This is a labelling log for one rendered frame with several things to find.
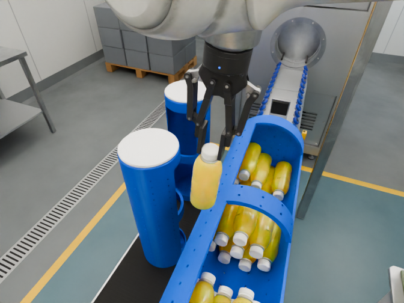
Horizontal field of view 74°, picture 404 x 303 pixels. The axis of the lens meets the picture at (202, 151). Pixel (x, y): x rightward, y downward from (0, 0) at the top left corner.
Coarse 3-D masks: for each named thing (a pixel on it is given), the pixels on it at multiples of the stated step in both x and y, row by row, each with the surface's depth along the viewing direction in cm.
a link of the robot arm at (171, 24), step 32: (128, 0) 17; (160, 0) 16; (192, 0) 17; (224, 0) 19; (256, 0) 19; (288, 0) 20; (320, 0) 19; (352, 0) 19; (384, 0) 19; (160, 32) 19; (192, 32) 20; (224, 32) 22
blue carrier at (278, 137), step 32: (256, 128) 112; (288, 128) 102; (224, 160) 100; (288, 160) 117; (224, 192) 79; (256, 192) 76; (288, 192) 103; (288, 224) 76; (192, 256) 65; (288, 256) 74; (192, 288) 58; (256, 288) 81
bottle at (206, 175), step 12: (204, 168) 57; (216, 168) 57; (192, 180) 62; (204, 180) 58; (216, 180) 59; (192, 192) 64; (204, 192) 61; (216, 192) 64; (192, 204) 66; (204, 204) 64
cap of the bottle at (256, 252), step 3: (252, 246) 77; (255, 246) 77; (258, 246) 77; (249, 249) 78; (252, 249) 76; (255, 249) 76; (258, 249) 76; (261, 249) 77; (249, 252) 77; (252, 252) 77; (255, 252) 76; (258, 252) 76; (261, 252) 76; (252, 255) 78; (255, 255) 77; (258, 255) 77; (261, 255) 76; (255, 258) 78; (258, 258) 78; (261, 258) 77
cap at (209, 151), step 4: (204, 144) 57; (208, 144) 57; (212, 144) 57; (204, 148) 56; (208, 148) 56; (212, 148) 56; (216, 148) 57; (204, 152) 55; (208, 152) 56; (212, 152) 56; (216, 152) 56; (204, 156) 56; (208, 156) 55; (212, 156) 55; (216, 156) 56; (208, 160) 56; (212, 160) 56
